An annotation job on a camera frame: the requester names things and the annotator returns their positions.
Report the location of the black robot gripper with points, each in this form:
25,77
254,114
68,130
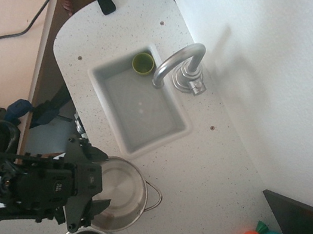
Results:
34,187

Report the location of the silver toy faucet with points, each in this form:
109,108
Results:
185,65

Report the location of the green plastic cup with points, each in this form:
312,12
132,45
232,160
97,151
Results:
143,63

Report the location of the grey toy sink basin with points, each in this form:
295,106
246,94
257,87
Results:
141,117

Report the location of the blue clamp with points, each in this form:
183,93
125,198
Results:
17,109

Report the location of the stainless steel pot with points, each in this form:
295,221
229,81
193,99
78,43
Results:
126,188

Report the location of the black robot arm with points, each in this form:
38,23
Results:
40,187

